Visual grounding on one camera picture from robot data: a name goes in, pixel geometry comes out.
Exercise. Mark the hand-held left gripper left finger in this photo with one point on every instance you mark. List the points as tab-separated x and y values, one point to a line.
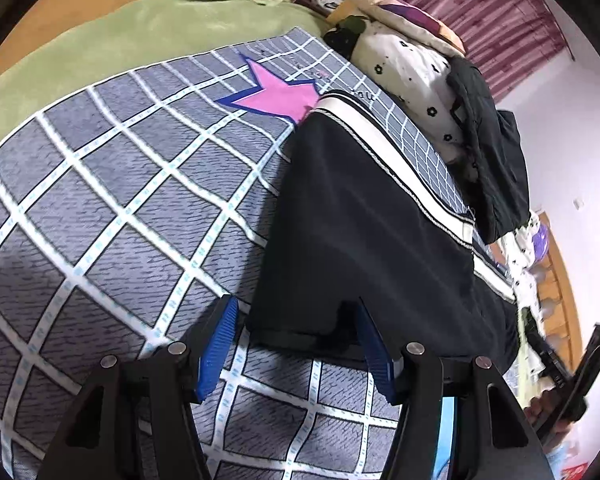
220	345

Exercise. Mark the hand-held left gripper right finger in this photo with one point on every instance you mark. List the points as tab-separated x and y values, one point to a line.
375	355

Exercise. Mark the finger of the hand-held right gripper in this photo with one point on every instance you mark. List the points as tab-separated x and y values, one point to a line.
547	360

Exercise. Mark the black pants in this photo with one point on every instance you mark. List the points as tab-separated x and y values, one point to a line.
360	230

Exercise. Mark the person's right hand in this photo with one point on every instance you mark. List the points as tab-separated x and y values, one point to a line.
547	412

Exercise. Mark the purple plush toy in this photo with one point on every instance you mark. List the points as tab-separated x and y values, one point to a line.
541	245

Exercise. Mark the grey checked star blanket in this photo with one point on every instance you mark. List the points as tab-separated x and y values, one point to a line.
105	210

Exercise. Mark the pile of black clothes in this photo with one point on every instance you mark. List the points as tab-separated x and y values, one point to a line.
495	160

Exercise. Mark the white floral quilt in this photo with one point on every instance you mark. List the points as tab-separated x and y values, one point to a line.
410	75

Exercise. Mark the green bed sheet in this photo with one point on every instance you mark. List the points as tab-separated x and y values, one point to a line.
130	30

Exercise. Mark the purple patterned pillow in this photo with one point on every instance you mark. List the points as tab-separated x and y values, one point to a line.
420	20

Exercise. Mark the maroon floral curtain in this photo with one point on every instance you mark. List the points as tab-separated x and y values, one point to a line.
480	20

